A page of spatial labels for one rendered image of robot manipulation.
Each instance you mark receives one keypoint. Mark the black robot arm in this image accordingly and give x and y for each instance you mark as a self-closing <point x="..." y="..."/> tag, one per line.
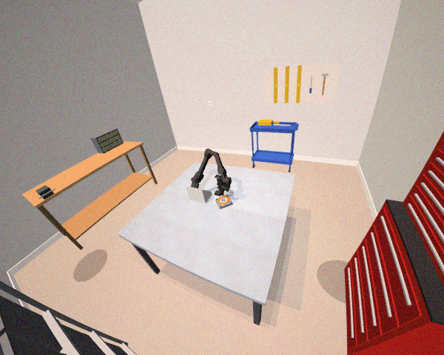
<point x="221" y="178"/>

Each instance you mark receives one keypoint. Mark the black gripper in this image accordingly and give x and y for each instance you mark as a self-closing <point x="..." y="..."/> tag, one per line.
<point x="219" y="192"/>

